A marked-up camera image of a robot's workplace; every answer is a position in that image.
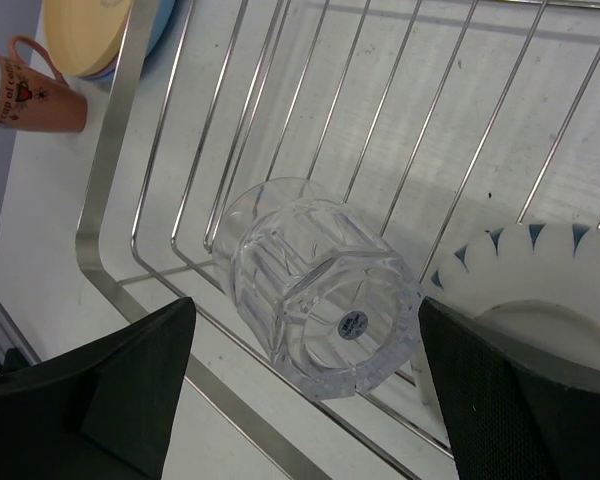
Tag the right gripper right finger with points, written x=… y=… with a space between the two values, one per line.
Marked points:
x=511 y=410

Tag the clear glass cup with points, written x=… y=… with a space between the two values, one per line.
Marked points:
x=331 y=303

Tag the pink dotted mug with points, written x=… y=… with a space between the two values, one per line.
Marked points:
x=34 y=102

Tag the white blue striped bowl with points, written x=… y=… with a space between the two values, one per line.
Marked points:
x=536 y=282

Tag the yellow plate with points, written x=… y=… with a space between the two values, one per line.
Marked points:
x=83 y=36

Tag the blue plate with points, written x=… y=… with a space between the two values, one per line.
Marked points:
x=162 y=17

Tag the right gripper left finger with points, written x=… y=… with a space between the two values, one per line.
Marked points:
x=104 y=410

